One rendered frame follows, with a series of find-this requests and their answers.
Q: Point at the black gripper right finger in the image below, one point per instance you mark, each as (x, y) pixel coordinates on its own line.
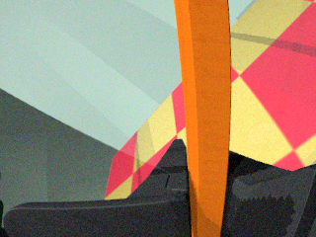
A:
(262, 200)

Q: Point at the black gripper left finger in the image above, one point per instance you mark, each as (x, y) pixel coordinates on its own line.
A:
(159, 207)

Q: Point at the orange handle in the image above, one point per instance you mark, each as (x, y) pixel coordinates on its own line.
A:
(204, 46)

